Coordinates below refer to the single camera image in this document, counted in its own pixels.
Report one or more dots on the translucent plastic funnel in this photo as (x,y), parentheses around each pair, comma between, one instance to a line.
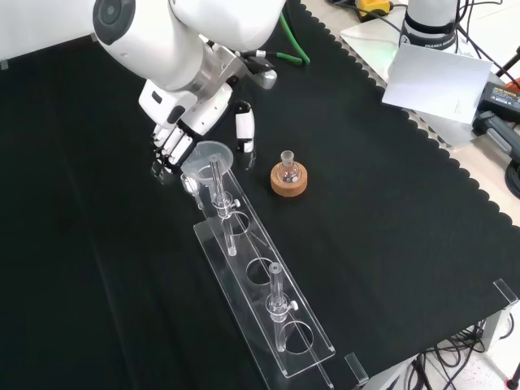
(203,164)

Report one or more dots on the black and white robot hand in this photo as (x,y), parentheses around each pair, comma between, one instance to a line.
(185,111)

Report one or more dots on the small glass round-bottom flask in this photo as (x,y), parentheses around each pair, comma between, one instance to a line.
(289,172)

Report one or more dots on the black power unit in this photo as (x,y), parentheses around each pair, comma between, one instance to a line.
(501,95)

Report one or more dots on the pale board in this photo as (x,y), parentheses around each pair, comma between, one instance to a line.
(436,83)

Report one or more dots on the grey cloth clip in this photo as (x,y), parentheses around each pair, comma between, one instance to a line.
(3,65)

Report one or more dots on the clear acrylic funnel stand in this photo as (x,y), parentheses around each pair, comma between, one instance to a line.
(264,292)

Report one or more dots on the black bench cloth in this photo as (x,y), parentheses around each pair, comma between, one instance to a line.
(101,243)

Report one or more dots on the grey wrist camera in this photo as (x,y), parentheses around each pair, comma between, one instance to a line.
(266,79)

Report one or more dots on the clear cloth clip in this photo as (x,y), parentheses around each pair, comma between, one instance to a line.
(356,367)
(505,290)

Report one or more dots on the yellow stop button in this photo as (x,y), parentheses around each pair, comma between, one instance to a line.
(375,5)

